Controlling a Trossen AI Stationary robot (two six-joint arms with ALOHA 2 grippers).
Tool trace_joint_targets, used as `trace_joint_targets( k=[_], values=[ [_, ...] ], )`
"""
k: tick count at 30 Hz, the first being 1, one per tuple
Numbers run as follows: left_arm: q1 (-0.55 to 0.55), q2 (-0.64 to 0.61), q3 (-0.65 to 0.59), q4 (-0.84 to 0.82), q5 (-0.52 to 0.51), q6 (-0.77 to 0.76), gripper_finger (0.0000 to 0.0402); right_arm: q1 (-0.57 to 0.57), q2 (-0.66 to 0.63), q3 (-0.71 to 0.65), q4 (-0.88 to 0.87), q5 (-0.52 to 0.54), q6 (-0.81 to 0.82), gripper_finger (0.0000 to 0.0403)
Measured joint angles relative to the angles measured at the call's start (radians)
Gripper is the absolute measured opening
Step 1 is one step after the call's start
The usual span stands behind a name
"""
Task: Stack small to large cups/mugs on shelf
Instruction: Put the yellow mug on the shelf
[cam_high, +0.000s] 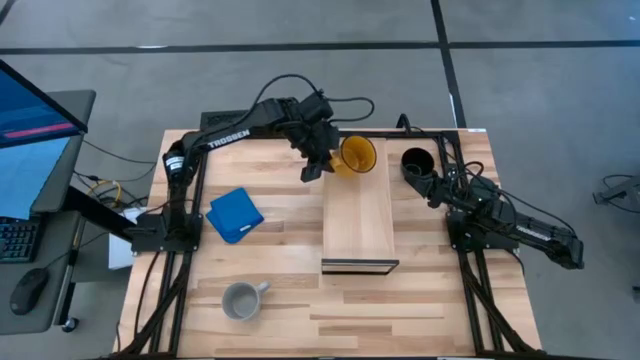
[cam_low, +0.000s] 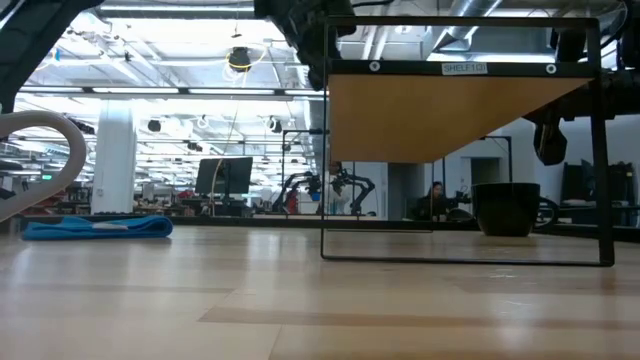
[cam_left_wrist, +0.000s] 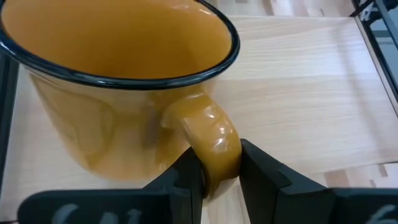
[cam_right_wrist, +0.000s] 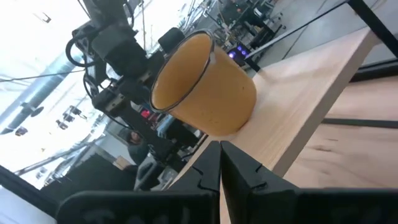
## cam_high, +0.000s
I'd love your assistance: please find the black floor grille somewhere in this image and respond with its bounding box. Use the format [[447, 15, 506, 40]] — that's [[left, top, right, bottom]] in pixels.
[[199, 108, 254, 130]]

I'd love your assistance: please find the black frame cable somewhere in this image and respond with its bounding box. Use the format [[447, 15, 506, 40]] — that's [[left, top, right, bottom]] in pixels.
[[396, 113, 426, 135]]

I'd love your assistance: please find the black aluminium table frame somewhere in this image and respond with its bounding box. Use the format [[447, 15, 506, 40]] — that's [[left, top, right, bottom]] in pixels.
[[112, 128, 544, 360]]

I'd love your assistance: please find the black computer mouse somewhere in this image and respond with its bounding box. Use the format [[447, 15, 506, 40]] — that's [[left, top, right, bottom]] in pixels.
[[8, 267, 51, 317]]

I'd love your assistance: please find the grey desk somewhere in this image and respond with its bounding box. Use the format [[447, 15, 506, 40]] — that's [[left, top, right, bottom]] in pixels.
[[0, 89, 97, 336]]

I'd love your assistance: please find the black floor device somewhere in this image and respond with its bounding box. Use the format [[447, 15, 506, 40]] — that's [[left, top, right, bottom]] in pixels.
[[592, 173, 640, 215]]

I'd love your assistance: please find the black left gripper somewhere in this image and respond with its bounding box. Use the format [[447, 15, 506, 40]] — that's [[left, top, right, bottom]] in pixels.
[[287, 117, 343, 184]]

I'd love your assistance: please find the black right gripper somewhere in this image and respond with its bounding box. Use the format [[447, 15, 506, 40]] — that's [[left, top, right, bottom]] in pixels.
[[407, 169, 464, 209]]

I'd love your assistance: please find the black floor cable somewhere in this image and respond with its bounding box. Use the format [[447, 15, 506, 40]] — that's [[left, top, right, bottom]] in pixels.
[[73, 139, 159, 201]]

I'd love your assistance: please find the yellow cable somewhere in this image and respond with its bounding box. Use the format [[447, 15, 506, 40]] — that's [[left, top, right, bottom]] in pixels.
[[88, 179, 124, 207]]

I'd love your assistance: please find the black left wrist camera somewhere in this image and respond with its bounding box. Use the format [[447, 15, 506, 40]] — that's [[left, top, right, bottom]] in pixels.
[[298, 91, 335, 122]]

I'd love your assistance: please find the white box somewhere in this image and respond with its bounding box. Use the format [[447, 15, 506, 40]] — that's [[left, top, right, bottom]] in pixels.
[[108, 207, 147, 271]]

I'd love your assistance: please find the grey floral mug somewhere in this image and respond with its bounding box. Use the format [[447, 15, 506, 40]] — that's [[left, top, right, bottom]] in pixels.
[[221, 280, 272, 322]]

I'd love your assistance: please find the yellow mug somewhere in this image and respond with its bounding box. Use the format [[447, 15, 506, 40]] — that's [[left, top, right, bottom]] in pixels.
[[329, 134, 379, 180]]

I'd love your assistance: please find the blue folded cloth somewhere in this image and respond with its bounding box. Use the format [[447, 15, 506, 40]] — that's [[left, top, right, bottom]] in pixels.
[[205, 187, 265, 245]]

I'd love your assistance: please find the black mug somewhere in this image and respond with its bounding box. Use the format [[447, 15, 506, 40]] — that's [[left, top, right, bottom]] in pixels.
[[399, 146, 437, 185]]

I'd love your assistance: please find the computer monitor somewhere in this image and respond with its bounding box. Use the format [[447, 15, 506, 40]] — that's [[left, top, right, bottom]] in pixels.
[[0, 59, 90, 150], [0, 135, 84, 221]]

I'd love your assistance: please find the backlit computer keyboard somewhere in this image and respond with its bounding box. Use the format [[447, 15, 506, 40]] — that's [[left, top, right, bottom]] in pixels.
[[0, 215, 41, 265]]

